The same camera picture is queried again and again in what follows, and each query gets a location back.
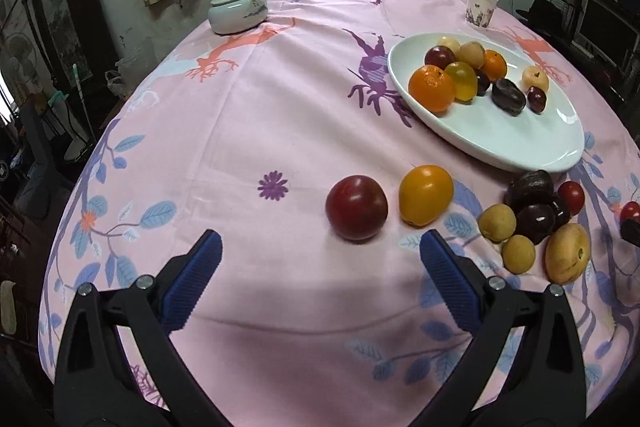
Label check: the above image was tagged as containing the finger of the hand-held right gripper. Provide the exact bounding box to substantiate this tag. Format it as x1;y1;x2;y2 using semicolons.
620;219;640;248

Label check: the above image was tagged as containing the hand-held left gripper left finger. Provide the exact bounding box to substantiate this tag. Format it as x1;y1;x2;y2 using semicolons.
54;229;233;427

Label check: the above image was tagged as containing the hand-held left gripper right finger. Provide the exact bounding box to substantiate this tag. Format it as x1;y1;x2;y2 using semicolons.
420;229;588;427

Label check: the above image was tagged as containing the yellow-orange tomato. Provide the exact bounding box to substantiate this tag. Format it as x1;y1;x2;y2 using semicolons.
398;165;455;227

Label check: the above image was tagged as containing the red plum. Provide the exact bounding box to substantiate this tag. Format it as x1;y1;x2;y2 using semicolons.
325;175;389;242

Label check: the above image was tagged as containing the white oval plate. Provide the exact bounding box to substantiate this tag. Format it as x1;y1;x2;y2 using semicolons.
387;33;586;172

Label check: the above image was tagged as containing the large orange mandarin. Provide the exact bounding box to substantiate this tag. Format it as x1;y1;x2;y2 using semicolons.
408;64;456;114

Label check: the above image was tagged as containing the green-yellow tomato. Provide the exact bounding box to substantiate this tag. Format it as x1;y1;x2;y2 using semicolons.
444;61;478;102

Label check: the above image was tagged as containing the small orange mandarin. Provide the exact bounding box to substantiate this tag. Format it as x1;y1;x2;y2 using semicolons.
481;50;508;80

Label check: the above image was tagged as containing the dark red tomato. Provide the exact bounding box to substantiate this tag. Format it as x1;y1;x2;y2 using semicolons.
424;45;457;70

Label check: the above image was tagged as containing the striped yellow pepino melon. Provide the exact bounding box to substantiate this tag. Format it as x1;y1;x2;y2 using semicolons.
455;42;486;70
544;223;591;284

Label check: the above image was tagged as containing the small tan longan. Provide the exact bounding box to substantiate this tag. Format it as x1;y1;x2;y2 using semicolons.
501;234;536;274
478;203;517;243

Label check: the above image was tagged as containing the pink printed tablecloth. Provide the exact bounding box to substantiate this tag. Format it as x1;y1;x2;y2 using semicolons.
39;0;640;418

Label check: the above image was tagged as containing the grey-blue chair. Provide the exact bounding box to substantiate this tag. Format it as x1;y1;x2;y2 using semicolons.
20;102;76;218

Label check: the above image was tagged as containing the computer monitor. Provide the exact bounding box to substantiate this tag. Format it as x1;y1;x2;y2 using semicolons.
575;0;640;58

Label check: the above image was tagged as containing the clear plastic bag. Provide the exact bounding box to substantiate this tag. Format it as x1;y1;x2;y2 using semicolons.
104;69;135;98

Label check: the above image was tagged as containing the printed paper cup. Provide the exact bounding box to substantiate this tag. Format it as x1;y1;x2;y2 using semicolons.
466;0;500;29

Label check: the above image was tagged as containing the white ceramic lidded jar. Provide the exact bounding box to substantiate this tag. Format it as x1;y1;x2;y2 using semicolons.
207;0;269;35

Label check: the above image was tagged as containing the white standing fan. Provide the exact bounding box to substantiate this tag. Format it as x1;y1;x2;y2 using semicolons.
0;32;43;82

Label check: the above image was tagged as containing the dark framed wall scroll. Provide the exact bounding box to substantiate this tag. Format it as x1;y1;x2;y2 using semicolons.
27;0;121;82

